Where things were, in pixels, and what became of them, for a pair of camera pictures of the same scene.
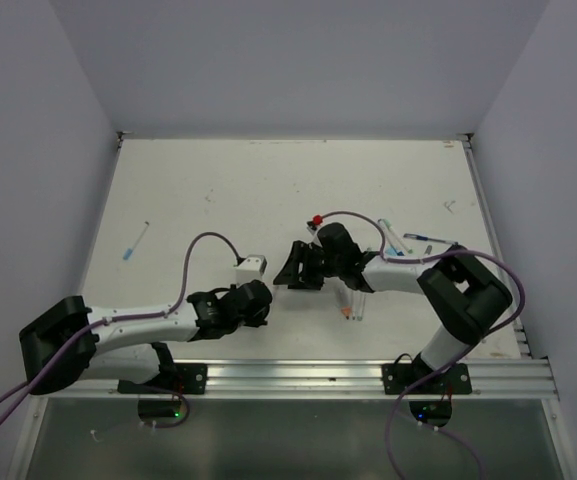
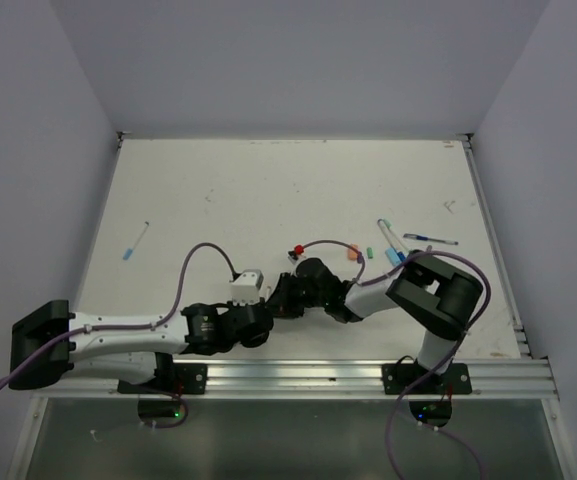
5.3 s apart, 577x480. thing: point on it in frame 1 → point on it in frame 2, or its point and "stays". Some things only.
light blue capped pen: x=128 y=252 stays
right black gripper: x=289 y=273 → x=280 y=300
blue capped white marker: x=390 y=238 stays
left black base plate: x=184 y=378 stays
